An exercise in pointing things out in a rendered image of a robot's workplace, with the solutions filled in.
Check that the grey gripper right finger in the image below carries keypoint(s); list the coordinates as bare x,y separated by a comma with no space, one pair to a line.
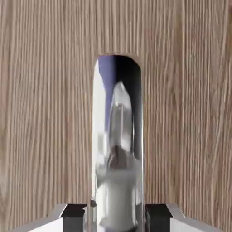
159,219

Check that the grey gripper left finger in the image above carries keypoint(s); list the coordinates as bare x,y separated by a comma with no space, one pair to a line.
72,219

